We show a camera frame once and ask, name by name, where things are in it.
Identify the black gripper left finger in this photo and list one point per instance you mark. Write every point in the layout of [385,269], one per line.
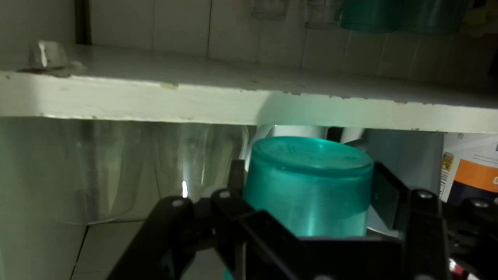
[172,242]

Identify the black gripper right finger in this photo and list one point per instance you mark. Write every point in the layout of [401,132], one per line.
[426,233]

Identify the teal blue plastic cup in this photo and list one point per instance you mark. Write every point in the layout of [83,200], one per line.
[309,186]

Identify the pale grey cup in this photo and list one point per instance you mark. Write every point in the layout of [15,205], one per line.
[405,155]

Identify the orange white box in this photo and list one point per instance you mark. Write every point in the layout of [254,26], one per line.
[472,171]

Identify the clear drinking glass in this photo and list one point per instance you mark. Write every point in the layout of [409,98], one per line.
[203,155]
[68,171]

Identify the teal glossy vessel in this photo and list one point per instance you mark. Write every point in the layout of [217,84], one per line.
[405,12]

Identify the cream wall cabinet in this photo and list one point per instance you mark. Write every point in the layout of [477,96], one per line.
[156,98]

